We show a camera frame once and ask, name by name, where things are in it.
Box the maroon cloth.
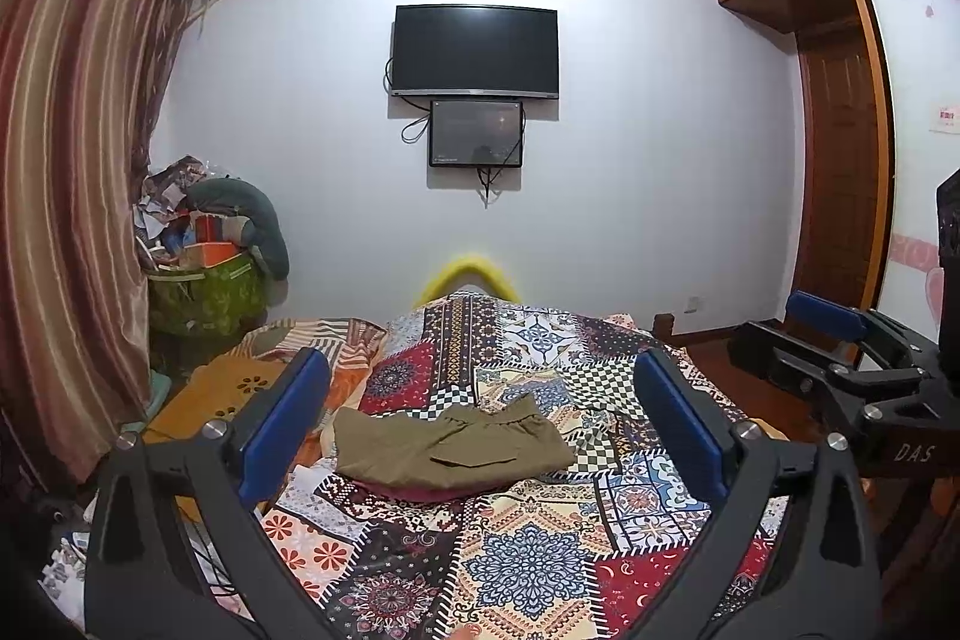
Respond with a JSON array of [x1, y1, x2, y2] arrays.
[[341, 475, 512, 504]]

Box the pale green plastic tub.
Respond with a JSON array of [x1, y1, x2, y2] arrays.
[[146, 370, 174, 420]]

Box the small black wall monitor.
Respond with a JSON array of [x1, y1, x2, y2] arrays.
[[429, 98, 524, 169]]

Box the yellow plush arch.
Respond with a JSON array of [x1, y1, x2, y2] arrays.
[[420, 257, 520, 308]]

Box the olive green pants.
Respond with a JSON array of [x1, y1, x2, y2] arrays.
[[332, 395, 577, 489]]

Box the orange box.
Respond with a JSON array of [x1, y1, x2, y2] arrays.
[[184, 241, 242, 271]]

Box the white cloth with black pattern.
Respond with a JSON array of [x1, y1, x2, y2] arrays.
[[41, 527, 92, 611]]

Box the patchwork printed bedspread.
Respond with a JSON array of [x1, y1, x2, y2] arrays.
[[247, 291, 796, 640]]

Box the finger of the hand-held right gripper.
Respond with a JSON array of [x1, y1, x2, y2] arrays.
[[784, 290, 942, 371], [729, 319, 938, 414]]

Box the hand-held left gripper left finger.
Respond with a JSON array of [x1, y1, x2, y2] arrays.
[[84, 347, 332, 640]]

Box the striped brown curtain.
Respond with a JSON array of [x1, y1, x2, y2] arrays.
[[0, 0, 209, 483]]

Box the pile of printed bags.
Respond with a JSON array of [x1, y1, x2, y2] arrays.
[[135, 156, 241, 270]]

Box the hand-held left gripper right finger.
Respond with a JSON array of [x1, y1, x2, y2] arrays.
[[634, 347, 880, 640]]

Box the orange cloth with flower holes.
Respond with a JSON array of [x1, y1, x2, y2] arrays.
[[146, 355, 301, 506]]

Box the black floor cable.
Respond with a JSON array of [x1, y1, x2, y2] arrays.
[[176, 520, 250, 620]]

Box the grey plush pillow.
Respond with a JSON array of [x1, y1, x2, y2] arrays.
[[187, 177, 291, 281]]

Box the green fabric storage box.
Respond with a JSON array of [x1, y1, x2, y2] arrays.
[[146, 257, 269, 338]]

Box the wooden room door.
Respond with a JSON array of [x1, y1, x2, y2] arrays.
[[791, 29, 884, 315]]

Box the black wall television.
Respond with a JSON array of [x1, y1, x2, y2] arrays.
[[390, 4, 561, 103]]

